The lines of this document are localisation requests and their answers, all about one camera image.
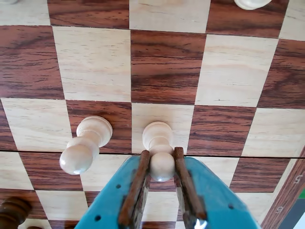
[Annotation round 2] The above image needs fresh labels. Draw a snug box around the wooden chessboard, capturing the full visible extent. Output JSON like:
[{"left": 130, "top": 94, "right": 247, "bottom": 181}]
[{"left": 0, "top": 0, "right": 305, "bottom": 229}]

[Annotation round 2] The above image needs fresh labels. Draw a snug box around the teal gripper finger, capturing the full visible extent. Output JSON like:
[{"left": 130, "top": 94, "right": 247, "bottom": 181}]
[
  {"left": 173, "top": 146, "right": 262, "bottom": 229},
  {"left": 75, "top": 150, "right": 152, "bottom": 229}
]

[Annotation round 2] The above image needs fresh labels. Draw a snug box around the dark wooden knight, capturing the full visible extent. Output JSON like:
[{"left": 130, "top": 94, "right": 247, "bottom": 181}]
[{"left": 0, "top": 197, "right": 33, "bottom": 229}]

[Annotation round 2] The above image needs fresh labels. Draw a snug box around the light wooden pawn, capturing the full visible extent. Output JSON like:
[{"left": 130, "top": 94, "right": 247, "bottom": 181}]
[
  {"left": 142, "top": 121, "right": 176, "bottom": 182},
  {"left": 234, "top": 0, "right": 273, "bottom": 11},
  {"left": 59, "top": 115, "right": 113, "bottom": 175}
]

